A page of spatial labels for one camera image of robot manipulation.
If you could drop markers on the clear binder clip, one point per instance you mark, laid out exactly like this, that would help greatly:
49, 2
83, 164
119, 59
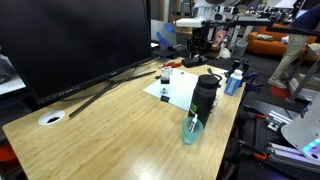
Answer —
164, 91
166, 71

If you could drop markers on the black metal clamp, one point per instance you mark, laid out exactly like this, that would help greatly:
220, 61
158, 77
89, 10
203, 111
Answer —
239, 66

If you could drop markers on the silver metal bracket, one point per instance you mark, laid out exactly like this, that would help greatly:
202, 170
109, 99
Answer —
278, 120

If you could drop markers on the black monitor stand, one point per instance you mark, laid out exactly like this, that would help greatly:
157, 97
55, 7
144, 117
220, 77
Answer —
90, 100

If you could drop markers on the black horizontal rig bar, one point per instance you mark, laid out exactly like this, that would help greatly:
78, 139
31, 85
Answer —
250, 24

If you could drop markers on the blue spring clamp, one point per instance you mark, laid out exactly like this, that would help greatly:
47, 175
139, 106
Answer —
253, 87

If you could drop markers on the grey waste bin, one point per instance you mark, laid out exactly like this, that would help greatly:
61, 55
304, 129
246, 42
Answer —
240, 50

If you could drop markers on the white device with cyan light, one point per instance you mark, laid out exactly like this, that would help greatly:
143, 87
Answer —
305, 130

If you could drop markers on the red marker pen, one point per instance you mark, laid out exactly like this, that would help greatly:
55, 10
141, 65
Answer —
173, 64

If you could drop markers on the blue white water carton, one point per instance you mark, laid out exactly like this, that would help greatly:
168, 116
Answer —
233, 83

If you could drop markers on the aluminium extrusion bar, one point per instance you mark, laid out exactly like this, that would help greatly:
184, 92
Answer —
290, 155

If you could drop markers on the black perforated workbench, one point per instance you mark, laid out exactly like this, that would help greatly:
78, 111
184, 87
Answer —
253, 136

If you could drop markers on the dark flat stand base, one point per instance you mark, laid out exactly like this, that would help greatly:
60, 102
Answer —
168, 52

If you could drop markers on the large black monitor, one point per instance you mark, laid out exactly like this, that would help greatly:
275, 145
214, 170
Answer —
66, 40

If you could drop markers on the black water bottle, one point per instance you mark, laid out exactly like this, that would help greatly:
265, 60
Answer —
201, 100

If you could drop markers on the white black marker pen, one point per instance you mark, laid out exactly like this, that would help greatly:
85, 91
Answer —
193, 121

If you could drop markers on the orange sofa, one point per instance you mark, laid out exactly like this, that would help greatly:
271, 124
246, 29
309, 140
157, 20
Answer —
266, 46

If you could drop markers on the black binder clip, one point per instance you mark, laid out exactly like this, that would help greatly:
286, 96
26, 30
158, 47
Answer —
164, 98
165, 80

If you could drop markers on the person in khaki trousers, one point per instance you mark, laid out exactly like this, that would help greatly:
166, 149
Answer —
293, 46

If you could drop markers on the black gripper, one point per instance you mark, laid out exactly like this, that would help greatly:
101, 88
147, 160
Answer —
195, 41

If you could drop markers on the white whiteboard sheet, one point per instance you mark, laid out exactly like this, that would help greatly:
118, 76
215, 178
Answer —
183, 87

